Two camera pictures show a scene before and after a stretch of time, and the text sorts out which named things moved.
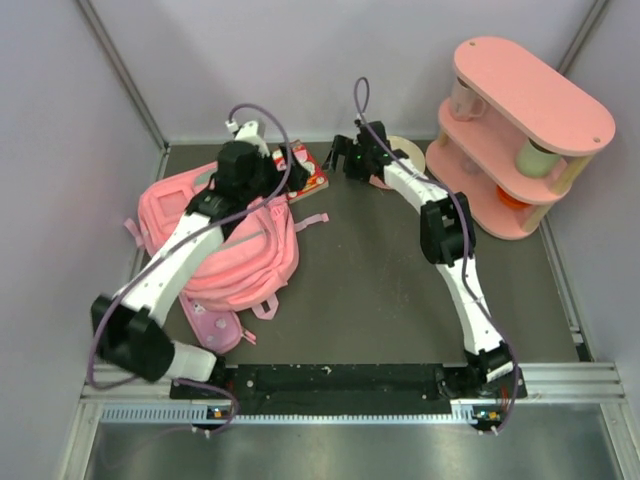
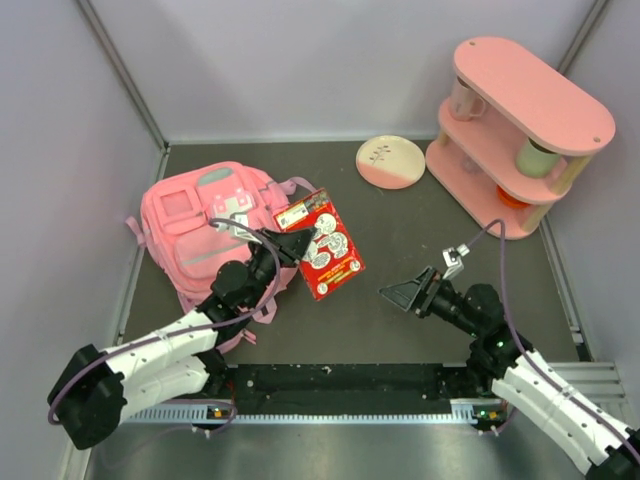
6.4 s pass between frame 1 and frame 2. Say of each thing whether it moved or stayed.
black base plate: stayed
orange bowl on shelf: stayed
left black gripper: moved
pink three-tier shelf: stayed
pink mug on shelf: stayed
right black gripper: moved
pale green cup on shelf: stayed
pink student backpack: stayed
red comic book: moved
